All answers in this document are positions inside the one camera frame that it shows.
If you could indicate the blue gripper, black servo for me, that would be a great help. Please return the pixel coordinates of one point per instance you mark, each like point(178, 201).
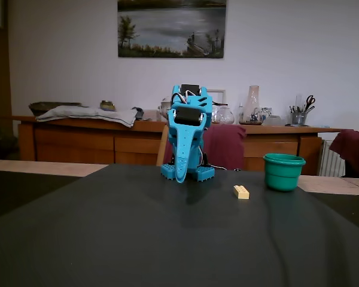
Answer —
point(183, 134)

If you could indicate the cream lego brick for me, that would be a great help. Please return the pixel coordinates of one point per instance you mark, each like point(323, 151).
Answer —
point(240, 192)

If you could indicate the blue robot arm with base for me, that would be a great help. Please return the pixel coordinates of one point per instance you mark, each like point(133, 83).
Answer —
point(204, 103)

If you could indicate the black table clamp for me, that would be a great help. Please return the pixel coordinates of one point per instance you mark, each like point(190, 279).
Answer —
point(172, 160)

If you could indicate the round glass vase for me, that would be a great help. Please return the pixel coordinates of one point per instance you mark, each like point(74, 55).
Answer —
point(226, 116)

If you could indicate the tall glass flask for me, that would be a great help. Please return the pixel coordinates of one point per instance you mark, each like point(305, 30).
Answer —
point(252, 104)

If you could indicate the small ceramic jar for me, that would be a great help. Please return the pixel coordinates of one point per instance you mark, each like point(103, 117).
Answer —
point(107, 105)

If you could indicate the dark grey table mat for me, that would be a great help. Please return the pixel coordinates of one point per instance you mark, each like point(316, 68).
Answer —
point(167, 239)

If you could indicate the blue white mug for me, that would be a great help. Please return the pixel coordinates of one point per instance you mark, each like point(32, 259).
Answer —
point(266, 113)

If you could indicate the grey folded cloth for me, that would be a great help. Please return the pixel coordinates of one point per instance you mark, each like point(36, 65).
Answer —
point(86, 113)

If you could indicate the green plastic cup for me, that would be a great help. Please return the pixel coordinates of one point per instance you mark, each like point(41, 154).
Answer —
point(282, 176)

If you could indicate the wooden sideboard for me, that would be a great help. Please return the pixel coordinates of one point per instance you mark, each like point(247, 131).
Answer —
point(77, 143)

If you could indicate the grey pen holder cup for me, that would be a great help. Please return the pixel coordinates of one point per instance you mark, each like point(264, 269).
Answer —
point(299, 119)

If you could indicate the lake landscape painting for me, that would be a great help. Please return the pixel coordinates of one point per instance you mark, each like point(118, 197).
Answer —
point(170, 27)

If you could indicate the dark shallow bowl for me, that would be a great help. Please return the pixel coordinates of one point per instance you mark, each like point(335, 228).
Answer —
point(45, 106)

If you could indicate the white radiator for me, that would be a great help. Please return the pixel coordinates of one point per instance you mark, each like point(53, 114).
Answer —
point(332, 161)

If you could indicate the maroon draped cloth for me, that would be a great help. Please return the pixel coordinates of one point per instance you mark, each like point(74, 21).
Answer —
point(353, 149)

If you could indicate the white picture frame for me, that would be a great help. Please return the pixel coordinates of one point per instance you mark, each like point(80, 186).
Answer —
point(223, 95)

